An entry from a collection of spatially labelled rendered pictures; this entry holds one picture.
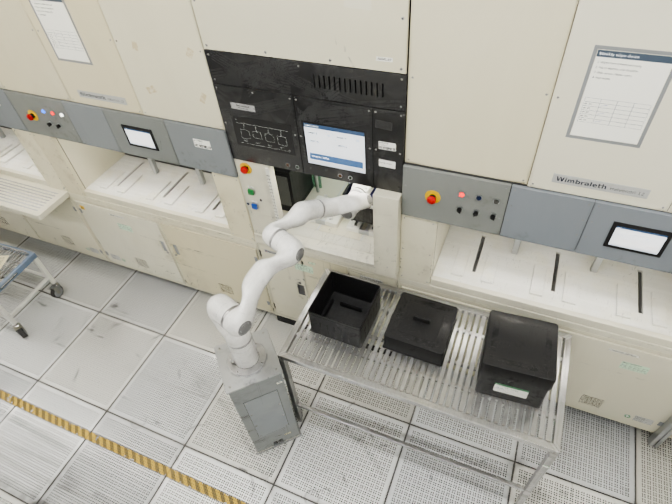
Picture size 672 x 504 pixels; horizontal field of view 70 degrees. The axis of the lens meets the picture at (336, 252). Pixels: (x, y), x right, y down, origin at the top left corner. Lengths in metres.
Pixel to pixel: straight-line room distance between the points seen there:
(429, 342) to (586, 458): 1.26
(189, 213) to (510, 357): 2.03
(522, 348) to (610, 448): 1.22
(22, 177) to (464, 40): 3.25
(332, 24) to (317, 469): 2.27
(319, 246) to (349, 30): 1.25
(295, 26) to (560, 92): 0.96
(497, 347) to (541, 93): 1.01
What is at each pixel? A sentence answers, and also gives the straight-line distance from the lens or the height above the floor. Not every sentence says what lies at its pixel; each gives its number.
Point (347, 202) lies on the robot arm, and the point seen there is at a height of 1.32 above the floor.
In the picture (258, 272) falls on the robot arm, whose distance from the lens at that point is 2.08.
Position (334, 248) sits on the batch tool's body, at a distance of 2.66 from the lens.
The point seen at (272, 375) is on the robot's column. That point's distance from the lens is 2.36.
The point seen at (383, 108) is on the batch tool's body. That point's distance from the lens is 1.96.
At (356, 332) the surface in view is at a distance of 2.28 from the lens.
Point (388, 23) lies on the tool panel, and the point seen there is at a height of 2.13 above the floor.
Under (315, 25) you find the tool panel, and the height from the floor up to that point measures 2.10.
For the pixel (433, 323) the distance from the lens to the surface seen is 2.36.
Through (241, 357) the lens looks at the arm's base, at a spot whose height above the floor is 0.87.
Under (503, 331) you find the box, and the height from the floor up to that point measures 1.01.
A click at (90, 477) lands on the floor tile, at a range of 3.35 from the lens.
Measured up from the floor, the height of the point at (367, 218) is 1.00.
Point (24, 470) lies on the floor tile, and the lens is 3.58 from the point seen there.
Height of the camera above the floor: 2.79
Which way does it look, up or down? 47 degrees down
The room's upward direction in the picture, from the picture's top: 6 degrees counter-clockwise
